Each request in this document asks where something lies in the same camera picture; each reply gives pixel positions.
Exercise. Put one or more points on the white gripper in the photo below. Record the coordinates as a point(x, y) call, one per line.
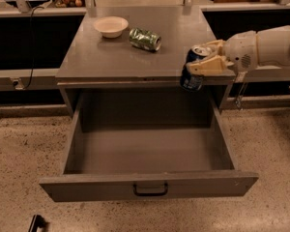
point(240, 52)

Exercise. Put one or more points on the blue pepsi can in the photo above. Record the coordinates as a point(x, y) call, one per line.
point(190, 79)

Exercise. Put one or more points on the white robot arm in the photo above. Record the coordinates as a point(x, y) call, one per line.
point(273, 48)

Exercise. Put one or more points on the green crushed soda can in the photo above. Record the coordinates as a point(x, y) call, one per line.
point(145, 39)

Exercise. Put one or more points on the open grey top drawer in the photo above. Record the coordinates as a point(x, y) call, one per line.
point(147, 137)

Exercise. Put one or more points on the grey metal cabinet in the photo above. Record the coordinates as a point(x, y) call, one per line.
point(92, 58)

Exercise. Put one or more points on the white paper bowl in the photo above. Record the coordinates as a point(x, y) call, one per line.
point(111, 26)

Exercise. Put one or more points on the black object on floor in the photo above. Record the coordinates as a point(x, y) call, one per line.
point(38, 224)

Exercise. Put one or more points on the black drawer handle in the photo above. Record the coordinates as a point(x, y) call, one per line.
point(150, 190)

